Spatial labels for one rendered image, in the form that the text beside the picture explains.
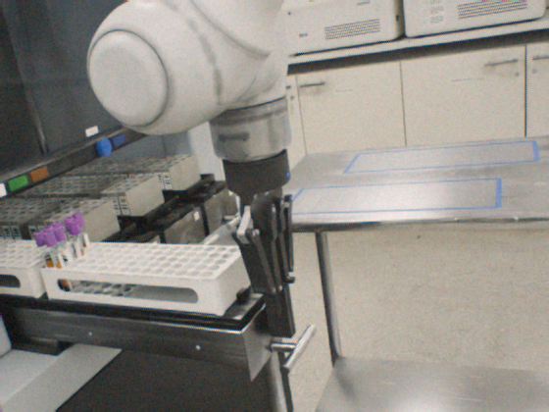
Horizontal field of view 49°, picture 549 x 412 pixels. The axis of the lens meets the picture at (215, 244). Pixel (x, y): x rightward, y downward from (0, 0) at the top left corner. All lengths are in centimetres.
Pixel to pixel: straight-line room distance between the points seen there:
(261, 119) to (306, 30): 247
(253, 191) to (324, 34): 244
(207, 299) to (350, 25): 240
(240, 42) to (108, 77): 10
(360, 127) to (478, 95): 55
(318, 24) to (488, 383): 203
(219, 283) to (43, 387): 32
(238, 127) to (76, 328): 40
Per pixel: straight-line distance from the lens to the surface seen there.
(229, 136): 64
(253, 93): 62
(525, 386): 151
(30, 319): 94
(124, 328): 81
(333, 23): 305
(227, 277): 74
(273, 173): 66
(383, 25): 298
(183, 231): 116
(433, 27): 294
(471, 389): 149
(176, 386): 118
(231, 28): 47
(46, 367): 91
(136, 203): 116
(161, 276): 76
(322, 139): 315
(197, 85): 45
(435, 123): 300
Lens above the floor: 115
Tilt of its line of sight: 21 degrees down
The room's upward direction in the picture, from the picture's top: 11 degrees counter-clockwise
